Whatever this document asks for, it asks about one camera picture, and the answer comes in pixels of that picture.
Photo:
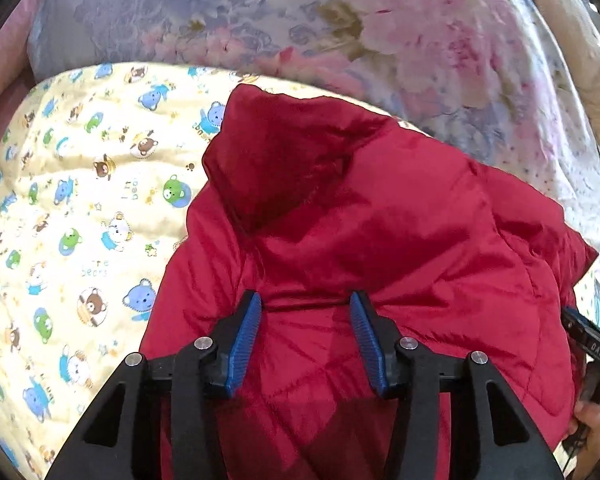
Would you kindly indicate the floral quilt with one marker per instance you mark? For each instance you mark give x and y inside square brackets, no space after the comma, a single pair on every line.
[330,30]

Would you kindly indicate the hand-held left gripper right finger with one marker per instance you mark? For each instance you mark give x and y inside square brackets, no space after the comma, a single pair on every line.
[370,340]

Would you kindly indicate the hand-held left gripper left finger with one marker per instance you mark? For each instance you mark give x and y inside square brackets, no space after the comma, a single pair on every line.
[242,340]

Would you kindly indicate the yellow bear-print blanket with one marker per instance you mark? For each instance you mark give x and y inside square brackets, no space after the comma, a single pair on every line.
[80,220]

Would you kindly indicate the pink quilt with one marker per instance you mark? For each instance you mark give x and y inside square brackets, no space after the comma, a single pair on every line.
[5,70]

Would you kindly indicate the beige pillow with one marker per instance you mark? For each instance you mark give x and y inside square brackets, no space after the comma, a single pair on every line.
[575,45]

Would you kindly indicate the red quilted jacket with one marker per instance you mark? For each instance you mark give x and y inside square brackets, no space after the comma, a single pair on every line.
[380,230]

